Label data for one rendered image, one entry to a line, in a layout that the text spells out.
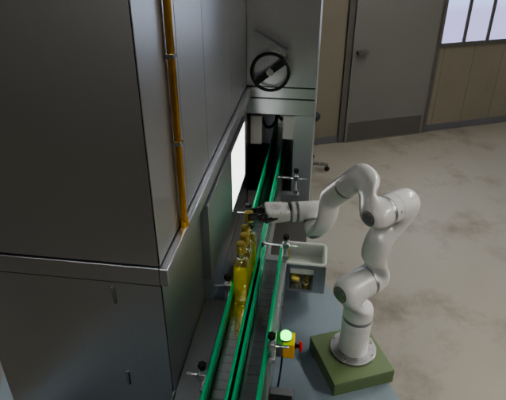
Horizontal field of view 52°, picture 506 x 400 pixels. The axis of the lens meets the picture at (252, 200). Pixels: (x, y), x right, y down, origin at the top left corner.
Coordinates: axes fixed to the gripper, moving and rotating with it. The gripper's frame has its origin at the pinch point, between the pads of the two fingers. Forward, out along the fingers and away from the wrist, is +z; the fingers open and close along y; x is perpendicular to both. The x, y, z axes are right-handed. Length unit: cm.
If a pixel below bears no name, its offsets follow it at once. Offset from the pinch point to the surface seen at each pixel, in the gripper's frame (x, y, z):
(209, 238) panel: 0.5, 15.1, 17.8
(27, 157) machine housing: -53, 52, 63
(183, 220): -24, 40, 25
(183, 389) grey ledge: 30, 59, 29
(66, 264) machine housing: -20, 54, 59
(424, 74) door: 62, -376, -232
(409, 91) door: 81, -374, -216
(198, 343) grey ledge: 30, 39, 24
